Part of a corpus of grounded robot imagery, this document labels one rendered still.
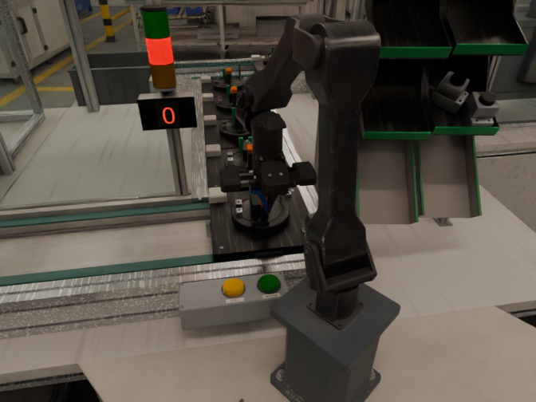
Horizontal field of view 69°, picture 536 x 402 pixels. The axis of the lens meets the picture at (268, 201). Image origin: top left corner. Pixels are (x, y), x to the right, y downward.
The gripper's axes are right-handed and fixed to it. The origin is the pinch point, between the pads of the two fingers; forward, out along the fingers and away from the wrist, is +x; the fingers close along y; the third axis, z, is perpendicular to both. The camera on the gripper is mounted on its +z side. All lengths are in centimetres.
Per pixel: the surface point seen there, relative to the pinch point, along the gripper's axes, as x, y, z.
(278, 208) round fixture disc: 9.7, 4.1, -9.6
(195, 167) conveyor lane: 12.4, -15.7, -38.7
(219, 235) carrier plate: 11.6, -10.4, -4.0
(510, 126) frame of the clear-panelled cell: 21, 112, -68
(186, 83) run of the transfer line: 14, -20, -127
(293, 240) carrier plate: 11.7, 5.7, 0.2
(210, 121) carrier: 10, -10, -67
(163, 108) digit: -13.2, -19.9, -18.8
